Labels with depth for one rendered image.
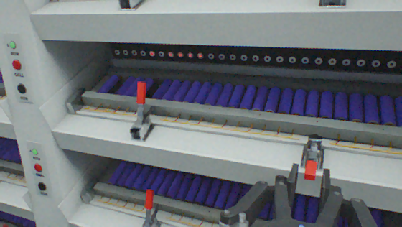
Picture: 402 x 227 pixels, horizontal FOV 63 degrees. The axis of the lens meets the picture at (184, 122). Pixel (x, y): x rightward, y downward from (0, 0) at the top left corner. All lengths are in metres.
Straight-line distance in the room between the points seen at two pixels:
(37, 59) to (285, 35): 0.40
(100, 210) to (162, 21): 0.42
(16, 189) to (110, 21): 0.51
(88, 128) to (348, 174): 0.42
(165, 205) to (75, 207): 0.20
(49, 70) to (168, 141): 0.25
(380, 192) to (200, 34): 0.30
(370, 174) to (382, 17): 0.19
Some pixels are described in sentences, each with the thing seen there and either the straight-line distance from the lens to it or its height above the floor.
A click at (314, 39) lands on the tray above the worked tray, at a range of 0.42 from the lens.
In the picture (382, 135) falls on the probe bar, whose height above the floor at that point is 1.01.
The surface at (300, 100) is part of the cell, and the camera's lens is 0.55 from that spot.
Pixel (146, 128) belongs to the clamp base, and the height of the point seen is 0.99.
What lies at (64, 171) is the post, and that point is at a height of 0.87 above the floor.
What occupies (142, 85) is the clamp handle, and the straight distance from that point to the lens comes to 0.53.
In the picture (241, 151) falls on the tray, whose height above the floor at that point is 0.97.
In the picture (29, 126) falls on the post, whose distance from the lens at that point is 0.68.
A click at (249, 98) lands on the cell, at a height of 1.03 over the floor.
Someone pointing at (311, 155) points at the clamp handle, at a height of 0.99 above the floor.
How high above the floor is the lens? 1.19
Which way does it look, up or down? 21 degrees down
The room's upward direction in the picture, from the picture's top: 2 degrees counter-clockwise
